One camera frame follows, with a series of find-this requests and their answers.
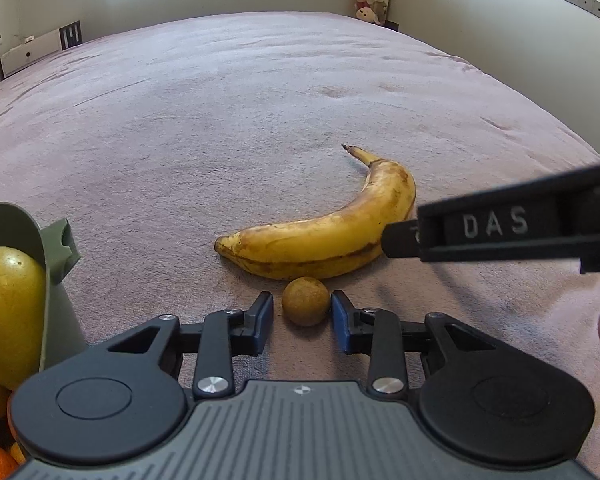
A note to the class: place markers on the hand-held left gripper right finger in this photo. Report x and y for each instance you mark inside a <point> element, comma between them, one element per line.
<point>341,325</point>

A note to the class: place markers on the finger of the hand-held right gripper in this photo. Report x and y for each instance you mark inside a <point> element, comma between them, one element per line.
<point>400,240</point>

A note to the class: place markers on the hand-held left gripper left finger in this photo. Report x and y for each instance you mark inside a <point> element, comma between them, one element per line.
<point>264,325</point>

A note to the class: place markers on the small brown longan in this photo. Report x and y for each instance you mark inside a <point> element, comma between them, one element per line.
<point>305,301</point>

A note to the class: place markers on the yellow banana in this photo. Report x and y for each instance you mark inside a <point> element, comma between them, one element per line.
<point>330,245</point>

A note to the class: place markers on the green plastic bowl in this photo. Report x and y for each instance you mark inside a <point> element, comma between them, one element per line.
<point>55,300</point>

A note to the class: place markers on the yellow citrus fruit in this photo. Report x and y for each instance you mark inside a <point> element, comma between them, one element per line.
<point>17,452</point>

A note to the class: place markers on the white bedside cabinet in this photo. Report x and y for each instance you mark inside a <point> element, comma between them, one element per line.
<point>30,52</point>

